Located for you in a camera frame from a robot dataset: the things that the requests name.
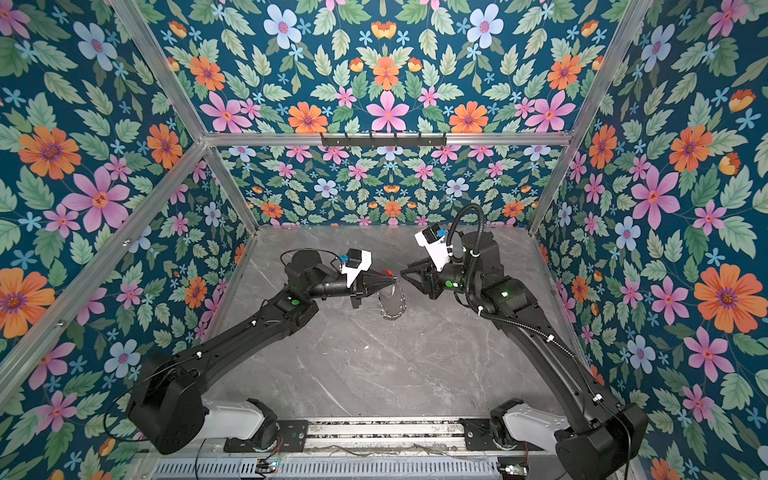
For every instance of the steel keyring with red handle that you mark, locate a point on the steel keyring with red handle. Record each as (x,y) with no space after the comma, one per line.
(392,299)

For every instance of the white perforated cable duct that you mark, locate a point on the white perforated cable duct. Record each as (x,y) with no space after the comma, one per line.
(329,468)

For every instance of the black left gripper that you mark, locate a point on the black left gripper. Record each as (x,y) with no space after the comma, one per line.
(363,289)

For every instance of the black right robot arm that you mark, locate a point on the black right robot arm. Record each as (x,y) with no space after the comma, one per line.
(479,284)

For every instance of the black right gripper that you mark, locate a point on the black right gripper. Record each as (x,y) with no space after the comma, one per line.
(430,278)

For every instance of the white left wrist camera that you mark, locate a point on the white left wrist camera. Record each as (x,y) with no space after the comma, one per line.
(354,262)

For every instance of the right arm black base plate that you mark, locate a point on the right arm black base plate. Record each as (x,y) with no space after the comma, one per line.
(478,436)

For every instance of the black hook rail on wall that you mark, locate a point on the black hook rail on wall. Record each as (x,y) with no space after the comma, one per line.
(370,140)

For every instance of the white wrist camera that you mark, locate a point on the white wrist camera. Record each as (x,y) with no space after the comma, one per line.
(354,262)
(434,240)

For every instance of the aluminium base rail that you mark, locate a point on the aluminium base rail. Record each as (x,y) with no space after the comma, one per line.
(384,437)

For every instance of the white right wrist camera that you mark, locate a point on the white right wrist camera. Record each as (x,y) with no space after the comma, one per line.
(434,240)

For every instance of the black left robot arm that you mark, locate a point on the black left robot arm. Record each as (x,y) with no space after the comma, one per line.
(168,404)

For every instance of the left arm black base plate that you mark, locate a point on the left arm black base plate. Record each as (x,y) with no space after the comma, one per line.
(288,437)

